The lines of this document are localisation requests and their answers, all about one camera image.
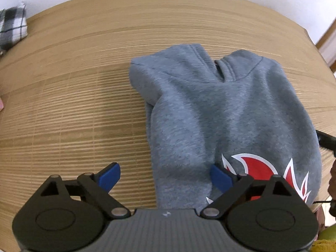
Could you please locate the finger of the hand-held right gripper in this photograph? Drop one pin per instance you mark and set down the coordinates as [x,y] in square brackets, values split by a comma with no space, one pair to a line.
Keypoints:
[326,139]

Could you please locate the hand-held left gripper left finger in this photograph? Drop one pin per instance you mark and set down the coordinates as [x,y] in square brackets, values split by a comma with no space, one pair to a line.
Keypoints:
[109,176]

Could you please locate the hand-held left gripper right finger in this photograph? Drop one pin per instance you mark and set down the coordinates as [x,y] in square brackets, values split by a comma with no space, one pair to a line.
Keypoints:
[220,178]

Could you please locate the grey hoodie with red print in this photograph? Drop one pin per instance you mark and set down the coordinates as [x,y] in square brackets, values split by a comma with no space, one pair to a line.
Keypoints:
[223,115]

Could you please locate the person's right hand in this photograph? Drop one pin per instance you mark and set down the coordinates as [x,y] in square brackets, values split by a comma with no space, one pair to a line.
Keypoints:
[334,178]

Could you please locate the person's yellow clothing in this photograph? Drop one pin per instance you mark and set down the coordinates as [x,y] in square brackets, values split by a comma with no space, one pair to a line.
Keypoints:
[328,239]

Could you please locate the pink garment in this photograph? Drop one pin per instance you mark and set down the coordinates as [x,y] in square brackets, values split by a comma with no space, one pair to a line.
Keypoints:
[1,104]

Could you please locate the black white plaid shirt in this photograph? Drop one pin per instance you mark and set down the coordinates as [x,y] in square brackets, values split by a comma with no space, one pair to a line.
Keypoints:
[13,26]

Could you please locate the wooden frame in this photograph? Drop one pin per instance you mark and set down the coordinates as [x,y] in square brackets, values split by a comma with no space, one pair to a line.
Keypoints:
[329,47]

